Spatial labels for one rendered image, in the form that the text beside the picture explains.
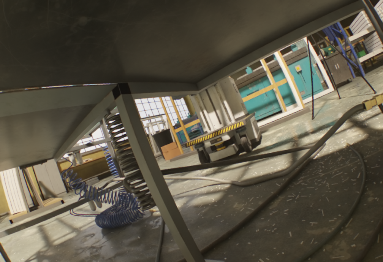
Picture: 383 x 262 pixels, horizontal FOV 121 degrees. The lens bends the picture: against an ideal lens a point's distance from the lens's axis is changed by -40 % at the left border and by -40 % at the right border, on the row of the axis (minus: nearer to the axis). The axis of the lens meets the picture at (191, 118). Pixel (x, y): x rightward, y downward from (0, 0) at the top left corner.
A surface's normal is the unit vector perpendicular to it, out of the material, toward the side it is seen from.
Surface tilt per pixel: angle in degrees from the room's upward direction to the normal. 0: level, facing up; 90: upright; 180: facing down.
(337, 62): 90
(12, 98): 180
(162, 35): 180
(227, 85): 90
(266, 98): 90
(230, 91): 90
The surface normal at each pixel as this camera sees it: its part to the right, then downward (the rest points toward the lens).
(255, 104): -0.53, 0.15
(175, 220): 0.76, -0.37
